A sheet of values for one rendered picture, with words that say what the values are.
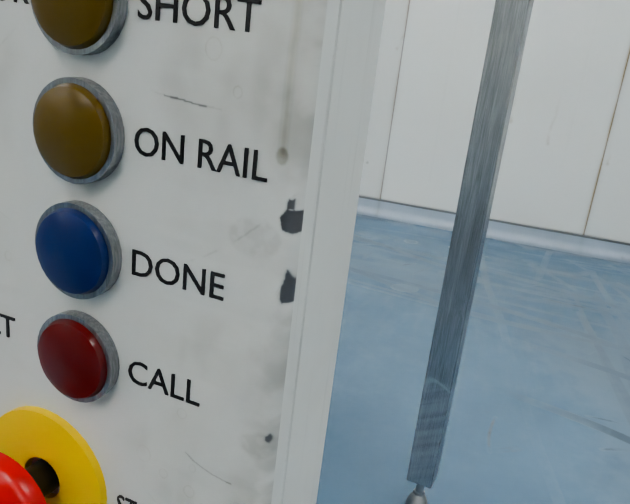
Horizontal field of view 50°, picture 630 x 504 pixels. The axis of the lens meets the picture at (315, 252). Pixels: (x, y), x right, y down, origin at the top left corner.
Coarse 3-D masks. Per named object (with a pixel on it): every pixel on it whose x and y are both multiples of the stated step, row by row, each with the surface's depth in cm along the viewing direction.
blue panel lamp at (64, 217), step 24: (48, 216) 20; (72, 216) 19; (48, 240) 20; (72, 240) 20; (96, 240) 19; (48, 264) 20; (72, 264) 20; (96, 264) 20; (72, 288) 20; (96, 288) 20
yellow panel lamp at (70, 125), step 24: (48, 96) 19; (72, 96) 18; (48, 120) 19; (72, 120) 18; (96, 120) 18; (48, 144) 19; (72, 144) 19; (96, 144) 18; (72, 168) 19; (96, 168) 19
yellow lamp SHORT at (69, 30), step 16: (32, 0) 18; (48, 0) 18; (64, 0) 18; (80, 0) 17; (96, 0) 17; (112, 0) 17; (48, 16) 18; (64, 16) 18; (80, 16) 17; (96, 16) 17; (48, 32) 18; (64, 32) 18; (80, 32) 18; (96, 32) 18; (80, 48) 18
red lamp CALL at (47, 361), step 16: (64, 320) 21; (48, 336) 21; (64, 336) 21; (80, 336) 21; (48, 352) 21; (64, 352) 21; (80, 352) 21; (96, 352) 20; (48, 368) 21; (64, 368) 21; (80, 368) 21; (96, 368) 21; (64, 384) 21; (80, 384) 21; (96, 384) 21
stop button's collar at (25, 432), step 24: (24, 408) 23; (0, 432) 24; (24, 432) 23; (48, 432) 23; (72, 432) 22; (24, 456) 24; (48, 456) 23; (72, 456) 23; (72, 480) 23; (96, 480) 22
